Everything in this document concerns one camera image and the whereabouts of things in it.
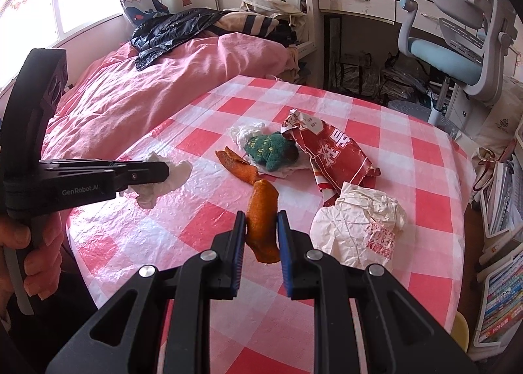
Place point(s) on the plastic storage bags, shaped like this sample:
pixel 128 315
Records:
pixel 359 80

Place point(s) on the green knitted toy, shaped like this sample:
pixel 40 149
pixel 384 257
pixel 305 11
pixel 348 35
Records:
pixel 267 149

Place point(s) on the large cream book cart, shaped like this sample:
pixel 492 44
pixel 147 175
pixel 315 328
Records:
pixel 482 349

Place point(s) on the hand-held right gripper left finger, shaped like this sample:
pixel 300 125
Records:
pixel 239 251

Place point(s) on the cream canvas bag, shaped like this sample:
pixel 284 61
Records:
pixel 265 2

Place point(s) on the beige navy striped cloth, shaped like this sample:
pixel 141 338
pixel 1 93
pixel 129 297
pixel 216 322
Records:
pixel 245 25

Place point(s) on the small cream book cart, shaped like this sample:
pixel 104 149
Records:
pixel 502 247

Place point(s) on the row of spiral notebooks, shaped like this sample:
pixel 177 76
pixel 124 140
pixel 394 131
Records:
pixel 500 194

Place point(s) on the white crumpled paper bag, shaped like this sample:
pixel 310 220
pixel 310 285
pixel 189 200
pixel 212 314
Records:
pixel 355 219

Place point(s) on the white tissue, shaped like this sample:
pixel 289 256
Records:
pixel 241 133
pixel 175 174

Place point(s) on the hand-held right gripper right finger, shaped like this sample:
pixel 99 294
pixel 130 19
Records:
pixel 286 255

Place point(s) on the pink blanket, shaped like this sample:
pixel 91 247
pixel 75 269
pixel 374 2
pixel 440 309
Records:
pixel 143 84

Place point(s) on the row of colourful children's books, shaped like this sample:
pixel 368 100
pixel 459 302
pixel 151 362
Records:
pixel 504 300

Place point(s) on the black puffer jacket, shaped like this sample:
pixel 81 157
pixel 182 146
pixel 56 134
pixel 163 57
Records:
pixel 171 31

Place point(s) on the red white snack bag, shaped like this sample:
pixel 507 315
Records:
pixel 335 153

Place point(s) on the yellow trash bin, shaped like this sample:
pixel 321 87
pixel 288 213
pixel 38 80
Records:
pixel 461 331

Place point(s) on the person's left hand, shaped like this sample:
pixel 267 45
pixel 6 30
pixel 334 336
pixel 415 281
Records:
pixel 47 259

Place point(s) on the white printed tote bag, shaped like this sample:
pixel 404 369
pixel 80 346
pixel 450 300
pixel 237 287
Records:
pixel 502 112

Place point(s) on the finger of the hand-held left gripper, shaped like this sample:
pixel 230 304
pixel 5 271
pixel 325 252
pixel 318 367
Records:
pixel 143 176

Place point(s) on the red white checked tablecloth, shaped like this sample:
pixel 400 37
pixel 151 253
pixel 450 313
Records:
pixel 359 112

